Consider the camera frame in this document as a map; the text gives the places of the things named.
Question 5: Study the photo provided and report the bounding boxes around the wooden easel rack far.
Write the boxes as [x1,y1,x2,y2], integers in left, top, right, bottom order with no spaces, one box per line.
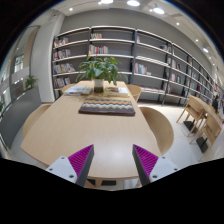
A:
[182,95,206,133]

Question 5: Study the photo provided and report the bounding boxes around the striped zigzag folded towel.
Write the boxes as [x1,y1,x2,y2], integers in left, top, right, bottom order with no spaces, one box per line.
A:
[79,99,135,116]

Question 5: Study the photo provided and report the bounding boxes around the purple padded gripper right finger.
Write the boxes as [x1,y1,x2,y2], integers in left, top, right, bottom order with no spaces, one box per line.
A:
[132,145,179,186]

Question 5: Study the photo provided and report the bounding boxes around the wooden chair far right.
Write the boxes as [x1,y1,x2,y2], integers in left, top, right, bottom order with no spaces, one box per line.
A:
[127,84,141,101]

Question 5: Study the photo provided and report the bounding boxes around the large grey bookshelf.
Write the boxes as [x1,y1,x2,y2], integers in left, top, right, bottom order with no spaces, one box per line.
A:
[52,26,223,105]

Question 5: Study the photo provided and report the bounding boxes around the yellow book stack right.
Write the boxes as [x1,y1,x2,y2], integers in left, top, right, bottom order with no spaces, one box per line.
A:
[103,87,129,97]

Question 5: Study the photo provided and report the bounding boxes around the white open book left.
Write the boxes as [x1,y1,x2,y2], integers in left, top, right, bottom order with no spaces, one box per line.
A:
[64,86,92,96]

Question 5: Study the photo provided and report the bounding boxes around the wooden chair near right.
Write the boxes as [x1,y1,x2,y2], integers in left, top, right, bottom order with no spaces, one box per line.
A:
[140,107,174,154]

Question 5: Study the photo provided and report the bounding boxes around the small green plant background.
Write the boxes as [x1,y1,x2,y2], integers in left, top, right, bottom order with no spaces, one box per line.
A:
[25,75,37,90]

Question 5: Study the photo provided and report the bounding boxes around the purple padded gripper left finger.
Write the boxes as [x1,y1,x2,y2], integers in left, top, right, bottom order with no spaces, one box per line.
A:
[47,145,94,187]

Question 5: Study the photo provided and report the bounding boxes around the wooden chair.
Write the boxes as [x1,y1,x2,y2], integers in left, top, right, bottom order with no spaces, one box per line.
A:
[127,84,141,101]
[140,107,174,154]

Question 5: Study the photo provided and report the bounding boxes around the green potted plant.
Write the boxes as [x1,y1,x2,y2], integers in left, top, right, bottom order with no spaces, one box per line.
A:
[77,56,120,93]

